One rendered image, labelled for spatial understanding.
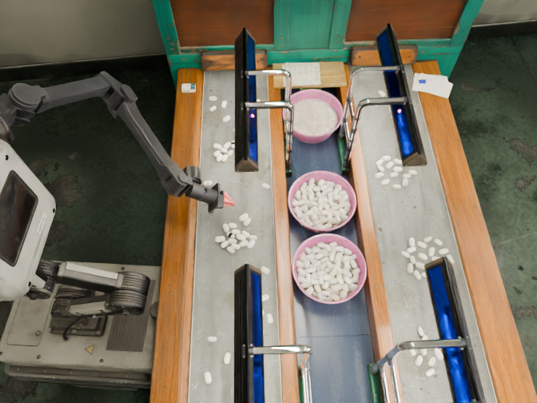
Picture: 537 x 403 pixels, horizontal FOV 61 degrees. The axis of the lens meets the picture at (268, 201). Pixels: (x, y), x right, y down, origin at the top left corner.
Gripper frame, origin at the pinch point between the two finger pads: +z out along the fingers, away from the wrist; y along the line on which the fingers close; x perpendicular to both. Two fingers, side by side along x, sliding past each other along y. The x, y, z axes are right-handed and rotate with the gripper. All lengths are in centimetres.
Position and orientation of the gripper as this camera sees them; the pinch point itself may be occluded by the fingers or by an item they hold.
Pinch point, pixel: (232, 204)
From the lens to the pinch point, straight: 175.5
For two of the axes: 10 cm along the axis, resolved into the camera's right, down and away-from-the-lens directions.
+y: -0.4, -8.7, 4.9
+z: 7.7, 2.9, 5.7
